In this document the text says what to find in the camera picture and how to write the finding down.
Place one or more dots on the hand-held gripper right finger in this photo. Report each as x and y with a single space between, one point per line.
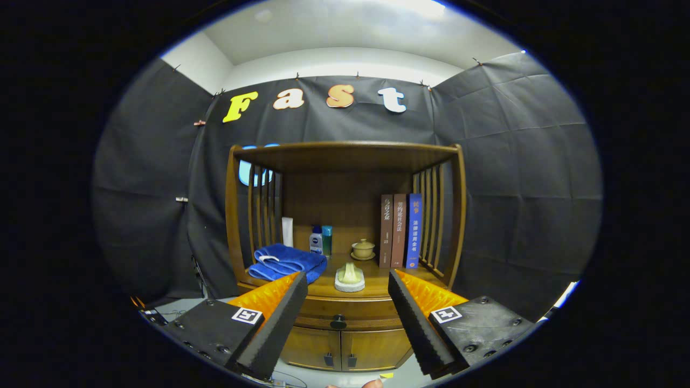
418 328

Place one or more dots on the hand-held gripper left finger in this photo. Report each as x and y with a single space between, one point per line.
280 328

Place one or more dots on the black drawer knob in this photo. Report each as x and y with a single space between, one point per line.
338 322

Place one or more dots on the pale green item white base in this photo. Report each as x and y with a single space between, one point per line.
349 276

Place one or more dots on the wooden cabinet door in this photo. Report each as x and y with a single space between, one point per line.
377 349
312 347

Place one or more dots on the wooden countertop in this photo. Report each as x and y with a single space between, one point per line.
377 285

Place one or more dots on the wooden cabinet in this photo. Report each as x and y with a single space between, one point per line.
334 199

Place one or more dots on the blue towel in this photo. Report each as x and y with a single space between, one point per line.
285 258

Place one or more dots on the white bottle blue cap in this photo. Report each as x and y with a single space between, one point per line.
316 243

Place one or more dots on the beige lidded teacup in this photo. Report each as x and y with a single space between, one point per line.
363 249

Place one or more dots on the blue book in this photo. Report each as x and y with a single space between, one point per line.
414 231

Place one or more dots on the white tube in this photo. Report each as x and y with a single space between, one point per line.
287 231

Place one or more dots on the reddish brown book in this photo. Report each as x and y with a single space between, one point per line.
399 231

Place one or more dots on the teal bottle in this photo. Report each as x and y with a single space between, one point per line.
327 240

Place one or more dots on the dark brown book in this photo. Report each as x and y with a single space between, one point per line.
386 231

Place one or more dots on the black floor device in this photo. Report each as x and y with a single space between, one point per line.
155 318

